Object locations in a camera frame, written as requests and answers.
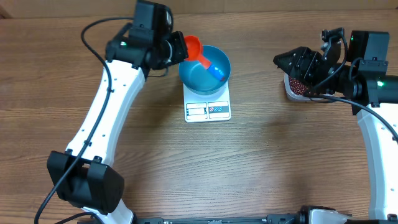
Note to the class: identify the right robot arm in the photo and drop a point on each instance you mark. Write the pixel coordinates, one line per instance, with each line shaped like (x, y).
(354, 71)

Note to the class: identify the blue metal bowl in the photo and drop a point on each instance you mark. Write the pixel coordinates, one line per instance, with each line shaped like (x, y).
(199, 80)

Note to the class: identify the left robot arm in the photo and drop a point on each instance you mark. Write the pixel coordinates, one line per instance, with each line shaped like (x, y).
(83, 174)

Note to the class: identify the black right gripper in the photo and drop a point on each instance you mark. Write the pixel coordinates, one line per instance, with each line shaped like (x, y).
(303, 59)

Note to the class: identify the white digital kitchen scale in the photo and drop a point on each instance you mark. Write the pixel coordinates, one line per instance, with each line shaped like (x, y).
(207, 108)

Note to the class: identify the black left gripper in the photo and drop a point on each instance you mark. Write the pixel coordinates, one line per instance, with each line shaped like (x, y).
(178, 39)

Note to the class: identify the red adzuki beans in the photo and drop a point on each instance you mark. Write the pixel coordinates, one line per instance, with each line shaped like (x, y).
(297, 87)

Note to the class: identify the red scoop blue handle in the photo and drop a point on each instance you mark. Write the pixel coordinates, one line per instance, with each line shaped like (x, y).
(195, 53)

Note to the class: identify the clear plastic container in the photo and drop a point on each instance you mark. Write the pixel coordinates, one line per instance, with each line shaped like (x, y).
(293, 97)

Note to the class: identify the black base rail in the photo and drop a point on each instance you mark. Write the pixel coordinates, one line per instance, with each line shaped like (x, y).
(306, 215)

